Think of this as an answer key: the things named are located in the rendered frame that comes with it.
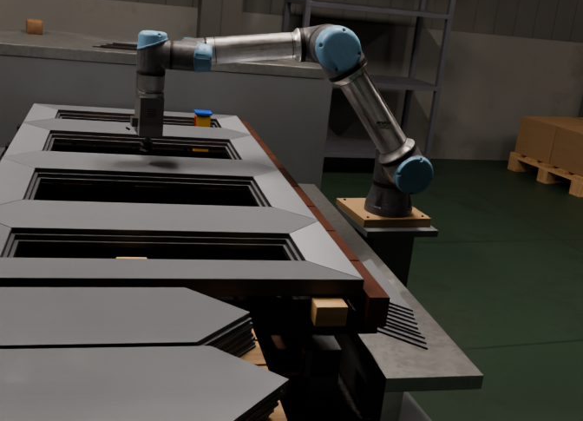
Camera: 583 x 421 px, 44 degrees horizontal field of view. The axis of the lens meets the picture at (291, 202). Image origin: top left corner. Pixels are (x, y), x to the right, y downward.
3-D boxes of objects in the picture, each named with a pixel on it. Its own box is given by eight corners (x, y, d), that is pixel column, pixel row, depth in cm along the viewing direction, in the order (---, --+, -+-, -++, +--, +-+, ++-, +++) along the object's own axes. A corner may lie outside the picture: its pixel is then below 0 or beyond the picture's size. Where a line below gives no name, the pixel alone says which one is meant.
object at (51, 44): (-20, 53, 256) (-20, 41, 254) (4, 36, 311) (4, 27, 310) (333, 79, 287) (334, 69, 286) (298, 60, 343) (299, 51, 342)
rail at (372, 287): (365, 326, 135) (370, 297, 134) (234, 134, 285) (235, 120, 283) (385, 326, 136) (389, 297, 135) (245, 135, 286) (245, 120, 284)
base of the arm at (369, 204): (398, 203, 239) (402, 174, 236) (420, 217, 225) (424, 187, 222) (357, 203, 234) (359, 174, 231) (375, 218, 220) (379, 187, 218)
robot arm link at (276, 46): (338, 21, 214) (171, 30, 207) (348, 23, 204) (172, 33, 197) (339, 60, 218) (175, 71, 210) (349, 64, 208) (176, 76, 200)
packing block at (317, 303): (314, 326, 131) (317, 306, 130) (307, 314, 136) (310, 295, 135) (345, 326, 133) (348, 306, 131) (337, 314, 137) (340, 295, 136)
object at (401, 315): (372, 351, 145) (376, 332, 144) (321, 272, 181) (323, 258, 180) (429, 350, 148) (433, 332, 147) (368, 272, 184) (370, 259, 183)
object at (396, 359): (383, 392, 136) (386, 378, 135) (258, 190, 256) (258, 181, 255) (481, 389, 141) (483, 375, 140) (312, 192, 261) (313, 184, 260)
